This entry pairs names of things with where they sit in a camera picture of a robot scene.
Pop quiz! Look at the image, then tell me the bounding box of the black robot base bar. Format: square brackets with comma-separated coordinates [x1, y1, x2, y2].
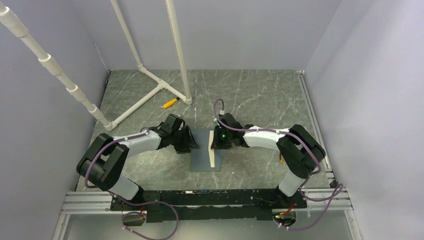
[110, 188, 307, 223]

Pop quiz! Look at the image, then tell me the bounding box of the cream letter paper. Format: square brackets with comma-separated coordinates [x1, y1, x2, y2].
[207, 130, 216, 168]

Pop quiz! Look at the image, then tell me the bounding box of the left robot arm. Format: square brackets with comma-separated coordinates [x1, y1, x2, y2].
[76, 113, 199, 210]

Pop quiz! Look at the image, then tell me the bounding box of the white pvc pipe frame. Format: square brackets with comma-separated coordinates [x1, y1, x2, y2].
[0, 0, 193, 132]

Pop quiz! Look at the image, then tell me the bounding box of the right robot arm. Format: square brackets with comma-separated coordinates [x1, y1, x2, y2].
[210, 112, 326, 208]

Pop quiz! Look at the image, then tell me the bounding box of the grey envelope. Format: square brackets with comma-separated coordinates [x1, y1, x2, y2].
[190, 128, 227, 172]

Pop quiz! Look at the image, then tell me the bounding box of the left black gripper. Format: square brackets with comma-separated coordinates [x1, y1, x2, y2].
[171, 125, 199, 155]

